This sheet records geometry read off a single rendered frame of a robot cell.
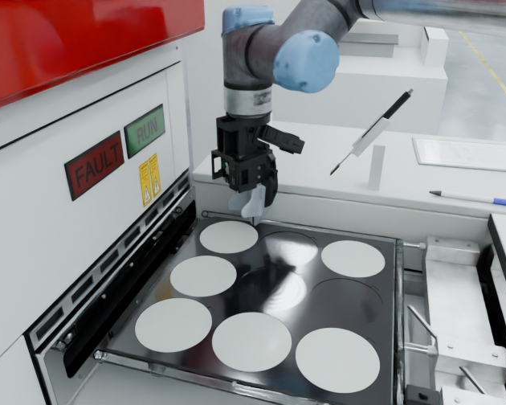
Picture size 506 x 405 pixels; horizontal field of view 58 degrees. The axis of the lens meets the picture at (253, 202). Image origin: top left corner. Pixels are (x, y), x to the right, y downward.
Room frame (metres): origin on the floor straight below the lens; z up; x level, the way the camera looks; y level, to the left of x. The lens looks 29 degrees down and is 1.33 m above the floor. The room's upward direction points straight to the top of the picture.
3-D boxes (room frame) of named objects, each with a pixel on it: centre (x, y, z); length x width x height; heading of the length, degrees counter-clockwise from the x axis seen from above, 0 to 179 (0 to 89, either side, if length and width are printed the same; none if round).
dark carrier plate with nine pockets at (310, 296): (0.53, -0.03, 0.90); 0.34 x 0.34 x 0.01; 74
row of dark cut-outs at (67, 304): (0.57, 0.18, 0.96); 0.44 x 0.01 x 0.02; 164
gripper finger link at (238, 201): (0.71, 0.02, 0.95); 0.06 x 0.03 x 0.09; 132
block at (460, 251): (0.63, -0.33, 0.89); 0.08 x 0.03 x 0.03; 74
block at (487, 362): (0.40, -0.27, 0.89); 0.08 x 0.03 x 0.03; 74
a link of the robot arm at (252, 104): (0.69, 0.01, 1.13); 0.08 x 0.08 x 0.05
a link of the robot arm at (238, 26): (0.69, 0.01, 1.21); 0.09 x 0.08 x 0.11; 35
